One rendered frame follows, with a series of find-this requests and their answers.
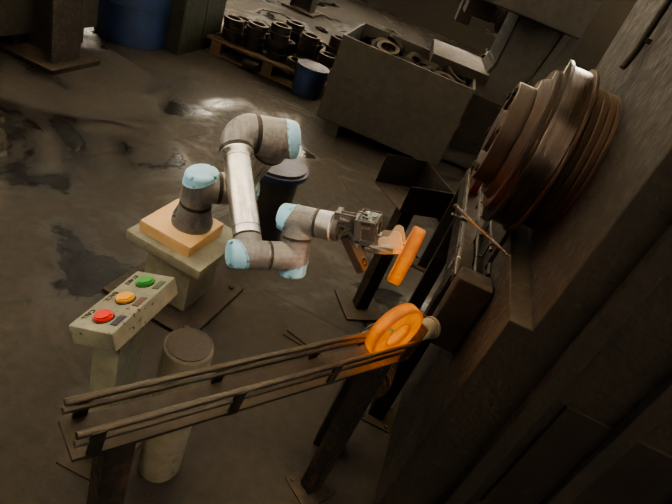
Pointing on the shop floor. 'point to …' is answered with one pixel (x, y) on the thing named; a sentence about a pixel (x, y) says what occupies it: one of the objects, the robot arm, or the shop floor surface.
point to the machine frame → (564, 334)
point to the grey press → (510, 59)
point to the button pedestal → (117, 343)
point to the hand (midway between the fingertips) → (409, 249)
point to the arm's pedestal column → (190, 308)
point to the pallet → (272, 45)
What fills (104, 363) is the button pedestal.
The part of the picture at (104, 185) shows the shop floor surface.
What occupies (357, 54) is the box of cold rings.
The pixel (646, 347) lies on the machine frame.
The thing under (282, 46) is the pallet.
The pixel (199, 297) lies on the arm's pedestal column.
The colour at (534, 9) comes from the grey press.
